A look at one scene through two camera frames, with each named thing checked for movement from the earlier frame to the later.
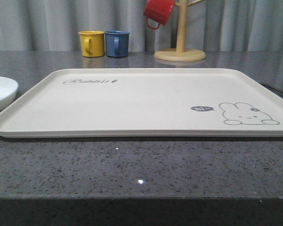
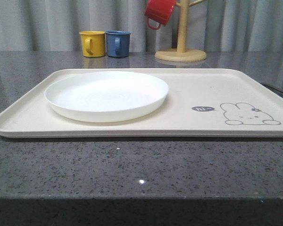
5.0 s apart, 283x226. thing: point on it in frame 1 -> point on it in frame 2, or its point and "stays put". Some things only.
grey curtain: (213, 26) stays put
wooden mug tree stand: (181, 53) stays put
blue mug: (117, 43) stays put
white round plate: (3, 92) -> (105, 96)
